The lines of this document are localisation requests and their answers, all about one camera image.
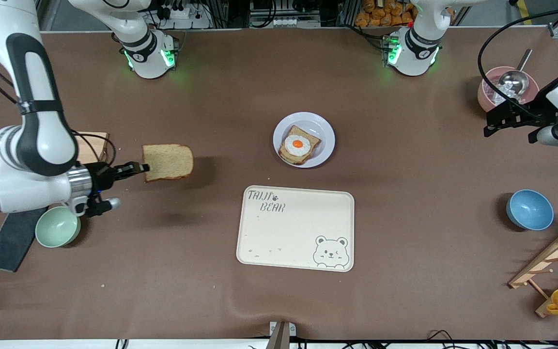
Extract brown-crusted bread slice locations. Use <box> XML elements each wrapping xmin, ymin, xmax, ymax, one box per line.
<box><xmin>142</xmin><ymin>144</ymin><xmax>194</xmax><ymax>183</ymax></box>

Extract white round plate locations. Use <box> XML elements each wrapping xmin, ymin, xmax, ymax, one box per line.
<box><xmin>273</xmin><ymin>112</ymin><xmax>336</xmax><ymax>169</ymax></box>

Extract pink bowl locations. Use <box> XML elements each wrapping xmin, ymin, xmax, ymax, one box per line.
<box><xmin>477</xmin><ymin>66</ymin><xmax>541</xmax><ymax>113</ymax></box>

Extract metal scoop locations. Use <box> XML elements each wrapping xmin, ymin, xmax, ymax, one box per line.
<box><xmin>496</xmin><ymin>48</ymin><xmax>533</xmax><ymax>97</ymax></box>

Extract mint green bowl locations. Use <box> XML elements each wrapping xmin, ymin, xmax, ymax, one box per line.
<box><xmin>35</xmin><ymin>206</ymin><xmax>81</xmax><ymax>248</ymax></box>

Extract blue bowl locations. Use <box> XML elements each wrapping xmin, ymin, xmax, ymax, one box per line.
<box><xmin>506</xmin><ymin>190</ymin><xmax>555</xmax><ymax>231</ymax></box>

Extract dark grey cloth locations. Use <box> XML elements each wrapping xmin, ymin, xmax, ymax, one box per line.
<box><xmin>0</xmin><ymin>207</ymin><xmax>49</xmax><ymax>272</ymax></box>

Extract wooden peg rack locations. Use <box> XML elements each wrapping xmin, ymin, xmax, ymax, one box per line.
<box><xmin>508</xmin><ymin>223</ymin><xmax>558</xmax><ymax>318</ymax></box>

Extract orange snack pile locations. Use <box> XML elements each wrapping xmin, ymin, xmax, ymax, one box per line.
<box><xmin>355</xmin><ymin>0</ymin><xmax>454</xmax><ymax>27</ymax></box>

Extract fried egg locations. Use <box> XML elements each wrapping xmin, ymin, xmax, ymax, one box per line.
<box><xmin>284</xmin><ymin>135</ymin><xmax>312</xmax><ymax>158</ymax></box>

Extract cream bear-print tray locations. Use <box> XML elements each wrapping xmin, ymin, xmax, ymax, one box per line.
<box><xmin>236</xmin><ymin>185</ymin><xmax>355</xmax><ymax>272</ymax></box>

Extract bread slice under egg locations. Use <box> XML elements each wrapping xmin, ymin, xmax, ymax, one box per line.
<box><xmin>279</xmin><ymin>126</ymin><xmax>322</xmax><ymax>166</ymax></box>

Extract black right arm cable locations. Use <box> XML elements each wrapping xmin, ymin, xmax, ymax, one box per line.
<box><xmin>72</xmin><ymin>134</ymin><xmax>116</xmax><ymax>166</ymax></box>

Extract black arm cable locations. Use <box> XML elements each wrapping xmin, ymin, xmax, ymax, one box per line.
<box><xmin>477</xmin><ymin>9</ymin><xmax>558</xmax><ymax>122</ymax></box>
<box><xmin>72</xmin><ymin>134</ymin><xmax>116</xmax><ymax>166</ymax></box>

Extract wooden cutting board, metal handle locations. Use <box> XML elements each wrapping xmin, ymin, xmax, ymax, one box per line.
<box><xmin>72</xmin><ymin>132</ymin><xmax>110</xmax><ymax>166</ymax></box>

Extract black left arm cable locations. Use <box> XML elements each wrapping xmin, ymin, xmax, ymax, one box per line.
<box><xmin>477</xmin><ymin>9</ymin><xmax>558</xmax><ymax>122</ymax></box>

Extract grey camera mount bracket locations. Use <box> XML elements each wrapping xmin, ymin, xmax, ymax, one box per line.
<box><xmin>265</xmin><ymin>321</ymin><xmax>297</xmax><ymax>349</ymax></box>

